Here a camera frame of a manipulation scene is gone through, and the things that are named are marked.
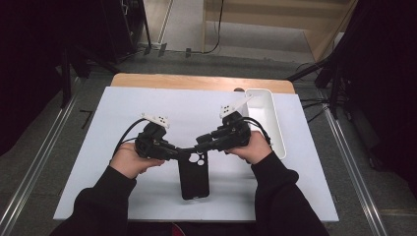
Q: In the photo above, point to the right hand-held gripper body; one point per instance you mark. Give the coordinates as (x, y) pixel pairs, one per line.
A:
(237, 131)

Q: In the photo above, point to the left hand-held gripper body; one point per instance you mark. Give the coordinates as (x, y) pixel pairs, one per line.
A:
(150, 144)

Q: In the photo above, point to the black phone case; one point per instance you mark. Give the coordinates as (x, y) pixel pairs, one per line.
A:
(193, 180)

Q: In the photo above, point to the person's left hand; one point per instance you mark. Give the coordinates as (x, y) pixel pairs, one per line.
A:
(131, 160)

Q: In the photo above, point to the person's right hand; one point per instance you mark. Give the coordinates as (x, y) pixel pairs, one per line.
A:
(257, 147)

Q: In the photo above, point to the white board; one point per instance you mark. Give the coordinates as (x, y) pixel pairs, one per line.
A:
(196, 105)

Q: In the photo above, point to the white plastic bin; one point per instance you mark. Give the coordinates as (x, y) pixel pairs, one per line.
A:
(267, 111)

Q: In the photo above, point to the wooden table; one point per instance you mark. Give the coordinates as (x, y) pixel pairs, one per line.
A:
(183, 82)

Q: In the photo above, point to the black tripod stand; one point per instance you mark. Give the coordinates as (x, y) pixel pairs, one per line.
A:
(67, 78)
(334, 88)

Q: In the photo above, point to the black equipment rack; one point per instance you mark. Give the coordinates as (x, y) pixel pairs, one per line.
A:
(121, 29)

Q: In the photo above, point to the black curtain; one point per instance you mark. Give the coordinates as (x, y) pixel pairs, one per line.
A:
(387, 82)
(26, 65)

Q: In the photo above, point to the metal floor rail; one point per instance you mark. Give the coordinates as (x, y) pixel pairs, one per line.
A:
(39, 160)
(354, 164)

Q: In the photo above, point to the wooden frame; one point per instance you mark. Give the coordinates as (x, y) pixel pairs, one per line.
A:
(262, 16)

